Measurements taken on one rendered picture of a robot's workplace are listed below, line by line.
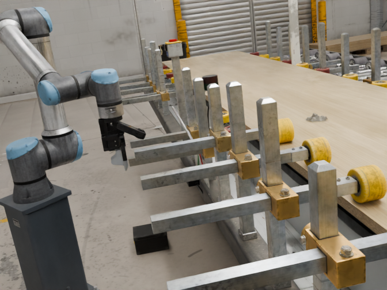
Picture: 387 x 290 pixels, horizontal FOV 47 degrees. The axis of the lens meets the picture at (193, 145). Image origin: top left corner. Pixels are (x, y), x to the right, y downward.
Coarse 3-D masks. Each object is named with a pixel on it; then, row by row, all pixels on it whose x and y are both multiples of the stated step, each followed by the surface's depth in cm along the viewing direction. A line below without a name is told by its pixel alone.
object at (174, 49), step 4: (168, 44) 209; (172, 44) 209; (176, 44) 210; (180, 44) 210; (168, 48) 210; (172, 48) 210; (176, 48) 210; (180, 48) 211; (168, 52) 210; (172, 52) 210; (176, 52) 211; (180, 52) 211; (168, 56) 212; (172, 56) 211; (176, 56) 211
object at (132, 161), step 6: (198, 150) 170; (132, 156) 168; (168, 156) 168; (174, 156) 169; (180, 156) 169; (186, 156) 169; (132, 162) 166; (138, 162) 166; (144, 162) 167; (150, 162) 167
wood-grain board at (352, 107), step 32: (192, 64) 373; (224, 64) 350; (256, 64) 328; (288, 64) 310; (224, 96) 234; (256, 96) 224; (288, 96) 215; (320, 96) 207; (352, 96) 199; (384, 96) 192; (320, 128) 159; (352, 128) 155; (384, 128) 150; (352, 160) 127; (384, 160) 124; (384, 224) 91
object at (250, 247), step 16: (160, 112) 307; (176, 128) 261; (192, 160) 202; (208, 192) 167; (224, 224) 145; (240, 240) 131; (256, 240) 130; (240, 256) 129; (256, 256) 122; (256, 288) 117; (272, 288) 108; (288, 288) 107
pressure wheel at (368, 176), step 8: (360, 168) 100; (368, 168) 100; (376, 168) 100; (352, 176) 102; (360, 176) 98; (368, 176) 98; (376, 176) 98; (384, 176) 98; (360, 184) 99; (368, 184) 97; (376, 184) 98; (384, 184) 98; (360, 192) 100; (368, 192) 98; (376, 192) 98; (384, 192) 99; (360, 200) 100; (368, 200) 99
